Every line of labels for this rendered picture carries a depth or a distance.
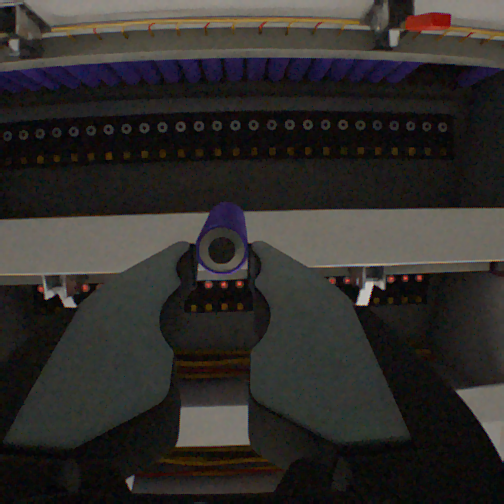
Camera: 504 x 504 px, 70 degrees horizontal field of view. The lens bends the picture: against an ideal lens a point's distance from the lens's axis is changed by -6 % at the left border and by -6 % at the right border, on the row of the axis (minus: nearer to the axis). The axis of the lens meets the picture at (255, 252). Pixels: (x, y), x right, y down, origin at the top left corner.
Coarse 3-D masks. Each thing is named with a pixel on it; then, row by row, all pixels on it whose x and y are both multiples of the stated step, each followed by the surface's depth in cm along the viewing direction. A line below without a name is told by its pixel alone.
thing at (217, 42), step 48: (0, 48) 27; (48, 48) 27; (96, 48) 28; (144, 48) 28; (192, 48) 28; (240, 48) 28; (288, 48) 28; (336, 48) 28; (432, 48) 29; (480, 48) 29
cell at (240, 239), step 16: (224, 208) 16; (240, 208) 19; (208, 224) 13; (224, 224) 13; (240, 224) 14; (208, 240) 13; (224, 240) 13; (240, 240) 13; (208, 256) 13; (224, 256) 13; (240, 256) 13; (224, 272) 13
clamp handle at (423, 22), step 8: (416, 16) 20; (424, 16) 20; (432, 16) 19; (440, 16) 19; (448, 16) 19; (392, 24) 24; (400, 24) 23; (408, 24) 22; (416, 24) 21; (424, 24) 20; (432, 24) 19; (440, 24) 19; (448, 24) 19; (392, 32) 25; (392, 40) 25
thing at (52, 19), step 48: (0, 0) 22; (48, 0) 23; (96, 0) 24; (144, 0) 24; (192, 0) 25; (240, 0) 25; (288, 0) 25; (336, 0) 25; (432, 0) 24; (480, 0) 24; (288, 96) 42; (480, 96) 42
